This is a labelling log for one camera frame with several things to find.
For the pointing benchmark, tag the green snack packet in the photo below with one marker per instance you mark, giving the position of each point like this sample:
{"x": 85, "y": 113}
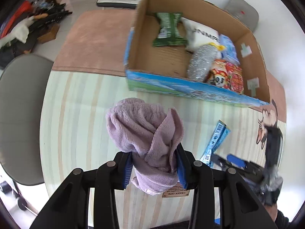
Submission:
{"x": 169, "y": 26}

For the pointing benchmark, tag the small brown cardboard box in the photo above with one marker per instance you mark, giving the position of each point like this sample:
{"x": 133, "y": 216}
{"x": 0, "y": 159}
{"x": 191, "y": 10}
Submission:
{"x": 48, "y": 33}

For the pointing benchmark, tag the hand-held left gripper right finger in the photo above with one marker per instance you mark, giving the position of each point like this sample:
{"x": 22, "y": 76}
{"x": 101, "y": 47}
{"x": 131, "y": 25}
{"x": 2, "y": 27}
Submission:
{"x": 182, "y": 171}

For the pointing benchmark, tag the pile of black tripods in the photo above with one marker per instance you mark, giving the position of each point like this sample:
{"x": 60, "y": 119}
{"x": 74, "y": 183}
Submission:
{"x": 52, "y": 14}

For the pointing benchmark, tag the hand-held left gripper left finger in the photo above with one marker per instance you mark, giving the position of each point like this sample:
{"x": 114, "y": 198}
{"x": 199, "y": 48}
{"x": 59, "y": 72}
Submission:
{"x": 127, "y": 171}

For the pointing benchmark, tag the orange panda snack packet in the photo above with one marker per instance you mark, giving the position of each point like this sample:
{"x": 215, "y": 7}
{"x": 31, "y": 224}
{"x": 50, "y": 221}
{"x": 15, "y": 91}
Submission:
{"x": 218, "y": 76}

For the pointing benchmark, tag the orange plastic bag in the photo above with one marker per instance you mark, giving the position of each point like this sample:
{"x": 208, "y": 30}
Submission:
{"x": 21, "y": 9}

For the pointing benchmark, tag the cardboard box blue print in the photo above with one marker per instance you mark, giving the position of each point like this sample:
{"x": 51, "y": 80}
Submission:
{"x": 154, "y": 54}

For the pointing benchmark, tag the white goose plush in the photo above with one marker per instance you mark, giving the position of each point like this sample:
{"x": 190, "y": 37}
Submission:
{"x": 19, "y": 29}

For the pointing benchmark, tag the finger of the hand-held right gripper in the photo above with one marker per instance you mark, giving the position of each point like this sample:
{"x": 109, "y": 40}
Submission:
{"x": 236, "y": 160}
{"x": 220, "y": 163}

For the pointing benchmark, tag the silver scouring pad packet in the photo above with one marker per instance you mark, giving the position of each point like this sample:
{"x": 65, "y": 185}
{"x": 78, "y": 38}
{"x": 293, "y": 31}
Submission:
{"x": 201, "y": 62}

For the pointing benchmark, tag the light blue wipes packet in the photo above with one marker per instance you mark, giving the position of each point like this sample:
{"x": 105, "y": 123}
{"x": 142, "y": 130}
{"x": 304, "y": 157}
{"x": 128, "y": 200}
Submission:
{"x": 230, "y": 49}

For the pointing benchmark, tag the grey office chair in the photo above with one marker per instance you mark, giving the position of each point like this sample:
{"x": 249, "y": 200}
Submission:
{"x": 21, "y": 100}

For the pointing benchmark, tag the white pouch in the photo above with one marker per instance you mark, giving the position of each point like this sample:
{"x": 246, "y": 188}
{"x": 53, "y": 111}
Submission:
{"x": 200, "y": 34}

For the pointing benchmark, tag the grey padded floor chair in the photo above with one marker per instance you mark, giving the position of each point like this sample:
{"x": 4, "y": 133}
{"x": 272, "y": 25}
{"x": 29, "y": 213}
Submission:
{"x": 240, "y": 12}

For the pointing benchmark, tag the long blue packet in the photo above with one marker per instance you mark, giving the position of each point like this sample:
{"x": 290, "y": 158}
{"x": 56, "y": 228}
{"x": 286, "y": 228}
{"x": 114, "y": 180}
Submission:
{"x": 216, "y": 136}

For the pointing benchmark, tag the red snack packet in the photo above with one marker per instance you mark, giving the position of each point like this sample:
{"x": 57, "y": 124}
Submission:
{"x": 236, "y": 78}

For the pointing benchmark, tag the person's right forearm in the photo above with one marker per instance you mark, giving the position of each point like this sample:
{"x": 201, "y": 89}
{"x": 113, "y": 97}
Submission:
{"x": 280, "y": 218}

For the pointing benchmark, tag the purple towel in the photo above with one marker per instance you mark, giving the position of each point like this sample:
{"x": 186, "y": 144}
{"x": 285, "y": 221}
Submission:
{"x": 143, "y": 128}

